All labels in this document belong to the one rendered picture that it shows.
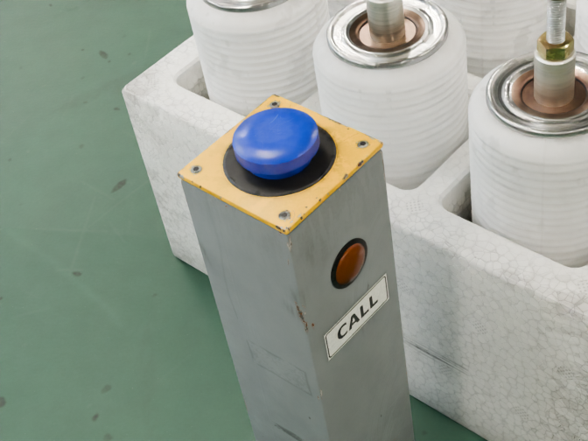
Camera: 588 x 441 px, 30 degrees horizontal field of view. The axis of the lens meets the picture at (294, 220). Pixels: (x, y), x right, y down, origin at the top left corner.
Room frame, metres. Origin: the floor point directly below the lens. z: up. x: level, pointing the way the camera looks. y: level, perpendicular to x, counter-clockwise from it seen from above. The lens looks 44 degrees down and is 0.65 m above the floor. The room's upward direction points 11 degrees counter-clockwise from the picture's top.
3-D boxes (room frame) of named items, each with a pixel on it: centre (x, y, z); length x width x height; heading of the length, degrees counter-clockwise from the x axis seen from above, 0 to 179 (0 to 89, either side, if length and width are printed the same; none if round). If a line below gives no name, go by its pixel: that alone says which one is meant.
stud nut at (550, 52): (0.47, -0.16, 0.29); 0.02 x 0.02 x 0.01; 43
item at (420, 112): (0.56, -0.08, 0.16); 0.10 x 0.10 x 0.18
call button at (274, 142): (0.39, 0.00, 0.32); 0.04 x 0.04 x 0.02
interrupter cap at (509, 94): (0.47, -0.16, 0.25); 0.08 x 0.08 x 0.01
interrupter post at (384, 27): (0.56, -0.08, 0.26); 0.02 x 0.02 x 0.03
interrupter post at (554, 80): (0.47, -0.16, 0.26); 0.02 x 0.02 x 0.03
